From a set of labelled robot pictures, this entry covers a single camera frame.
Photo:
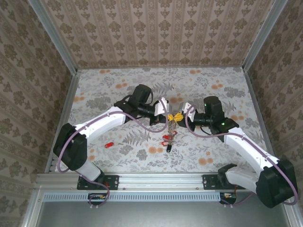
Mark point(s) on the metal keyring with keys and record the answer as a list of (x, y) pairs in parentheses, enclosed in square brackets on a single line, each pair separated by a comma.
[(168, 148)]

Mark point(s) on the key with red tag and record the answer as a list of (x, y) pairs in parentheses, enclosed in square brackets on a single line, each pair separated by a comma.
[(109, 145)]

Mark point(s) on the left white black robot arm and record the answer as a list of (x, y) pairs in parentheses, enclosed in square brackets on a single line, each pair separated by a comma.
[(104, 123)]

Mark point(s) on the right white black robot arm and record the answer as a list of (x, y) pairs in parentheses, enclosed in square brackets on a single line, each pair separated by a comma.
[(248, 147)]

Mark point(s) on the floral patterned table cover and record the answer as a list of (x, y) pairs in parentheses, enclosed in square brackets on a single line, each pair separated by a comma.
[(106, 80)]

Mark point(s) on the grey metal sheet panel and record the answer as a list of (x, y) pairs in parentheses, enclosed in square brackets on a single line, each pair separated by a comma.
[(161, 215)]

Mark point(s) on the thin aluminium rail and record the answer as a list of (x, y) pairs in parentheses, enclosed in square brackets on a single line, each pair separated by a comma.
[(118, 68)]

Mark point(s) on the aluminium side rail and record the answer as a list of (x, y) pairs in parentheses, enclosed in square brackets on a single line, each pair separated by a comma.
[(256, 106), (68, 106)]

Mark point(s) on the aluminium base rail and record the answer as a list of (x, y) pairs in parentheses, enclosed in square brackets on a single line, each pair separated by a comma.
[(161, 180)]

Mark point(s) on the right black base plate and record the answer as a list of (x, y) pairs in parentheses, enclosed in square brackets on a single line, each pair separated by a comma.
[(209, 182)]

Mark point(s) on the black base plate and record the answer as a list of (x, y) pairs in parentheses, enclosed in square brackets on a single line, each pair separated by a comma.
[(209, 182), (113, 182)]

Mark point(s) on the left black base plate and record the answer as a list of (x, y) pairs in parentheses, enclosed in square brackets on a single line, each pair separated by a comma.
[(113, 182)]

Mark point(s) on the aluminium corner post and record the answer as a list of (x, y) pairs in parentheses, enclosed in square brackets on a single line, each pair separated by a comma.
[(54, 35), (263, 35)]

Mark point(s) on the aluminium frame bar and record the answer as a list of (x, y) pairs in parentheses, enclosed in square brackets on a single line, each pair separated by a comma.
[(32, 210), (296, 222)]

